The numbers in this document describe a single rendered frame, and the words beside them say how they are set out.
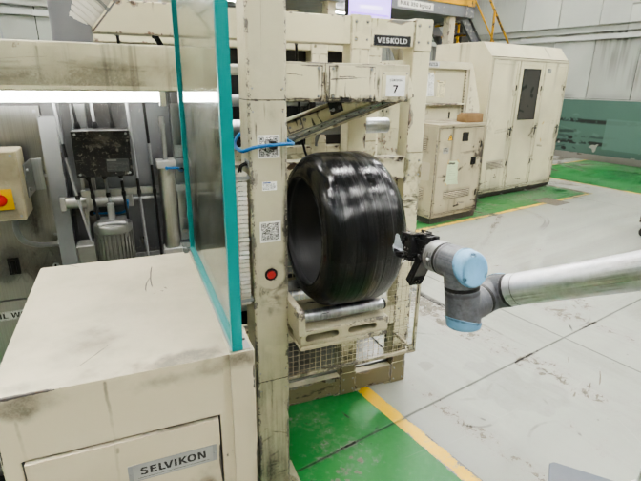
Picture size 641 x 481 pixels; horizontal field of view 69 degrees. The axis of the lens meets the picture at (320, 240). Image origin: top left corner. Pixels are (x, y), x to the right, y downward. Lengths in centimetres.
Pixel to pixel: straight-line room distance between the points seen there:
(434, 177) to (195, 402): 536
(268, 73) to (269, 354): 100
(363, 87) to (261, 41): 57
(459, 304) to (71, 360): 86
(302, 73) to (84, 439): 141
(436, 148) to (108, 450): 542
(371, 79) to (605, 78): 1154
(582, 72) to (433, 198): 812
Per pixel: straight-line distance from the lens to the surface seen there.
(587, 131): 1336
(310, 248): 204
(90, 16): 179
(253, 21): 155
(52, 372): 88
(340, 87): 192
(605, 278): 119
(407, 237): 139
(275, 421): 201
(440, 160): 604
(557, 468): 176
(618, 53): 1326
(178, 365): 83
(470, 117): 644
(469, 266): 120
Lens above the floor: 171
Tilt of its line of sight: 19 degrees down
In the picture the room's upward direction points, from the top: 1 degrees clockwise
